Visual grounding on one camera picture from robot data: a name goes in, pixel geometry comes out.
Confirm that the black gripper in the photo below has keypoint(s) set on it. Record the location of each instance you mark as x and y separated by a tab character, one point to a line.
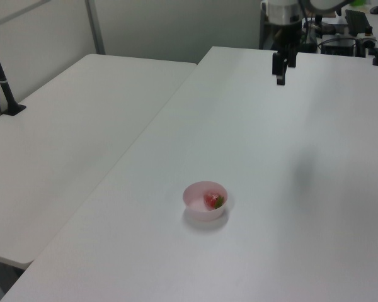
289	36

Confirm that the red strawberry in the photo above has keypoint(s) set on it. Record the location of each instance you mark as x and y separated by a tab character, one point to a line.
211	200

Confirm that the black camera stand pole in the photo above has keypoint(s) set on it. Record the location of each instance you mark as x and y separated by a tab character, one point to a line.
3	81

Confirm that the white side table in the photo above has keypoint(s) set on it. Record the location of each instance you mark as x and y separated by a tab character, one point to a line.
66	141

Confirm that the black equipment box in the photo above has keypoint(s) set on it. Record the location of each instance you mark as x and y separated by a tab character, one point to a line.
341	47

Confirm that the black computer mouse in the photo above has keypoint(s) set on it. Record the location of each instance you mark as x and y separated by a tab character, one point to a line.
375	10

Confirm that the black keyboard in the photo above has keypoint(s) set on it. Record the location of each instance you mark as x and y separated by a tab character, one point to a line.
357	20

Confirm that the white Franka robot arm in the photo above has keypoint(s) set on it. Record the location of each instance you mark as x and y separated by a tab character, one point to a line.
283	12

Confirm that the pink plastic bowl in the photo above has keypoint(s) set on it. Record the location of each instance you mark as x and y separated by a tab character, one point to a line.
204	214

